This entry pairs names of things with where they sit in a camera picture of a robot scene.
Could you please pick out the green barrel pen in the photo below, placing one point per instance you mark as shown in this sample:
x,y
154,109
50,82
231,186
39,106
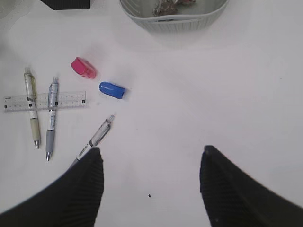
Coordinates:
x,y
30,86

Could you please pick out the black mesh pen holder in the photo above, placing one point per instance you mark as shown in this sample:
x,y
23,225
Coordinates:
x,y
67,4

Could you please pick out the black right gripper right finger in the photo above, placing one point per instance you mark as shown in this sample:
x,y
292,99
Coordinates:
x,y
234,199

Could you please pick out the grey grip white pen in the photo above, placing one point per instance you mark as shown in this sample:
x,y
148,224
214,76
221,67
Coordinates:
x,y
96,138

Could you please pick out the pink pencil sharpener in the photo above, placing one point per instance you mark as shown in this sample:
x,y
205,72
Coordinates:
x,y
83,68

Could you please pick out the blue barrel pen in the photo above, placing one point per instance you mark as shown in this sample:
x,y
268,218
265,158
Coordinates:
x,y
52,104

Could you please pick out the transparent plastic ruler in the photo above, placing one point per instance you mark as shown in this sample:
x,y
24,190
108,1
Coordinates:
x,y
64,100

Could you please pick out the green woven plastic basket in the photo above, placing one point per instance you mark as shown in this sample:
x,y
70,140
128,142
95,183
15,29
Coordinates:
x,y
186,16

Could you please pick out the white paper piece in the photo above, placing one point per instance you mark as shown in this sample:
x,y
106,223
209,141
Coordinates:
x,y
169,7

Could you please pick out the blue pencil sharpener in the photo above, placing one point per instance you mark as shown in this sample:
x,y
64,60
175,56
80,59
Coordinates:
x,y
112,90

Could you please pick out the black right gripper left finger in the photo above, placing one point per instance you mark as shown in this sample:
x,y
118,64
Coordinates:
x,y
73,200

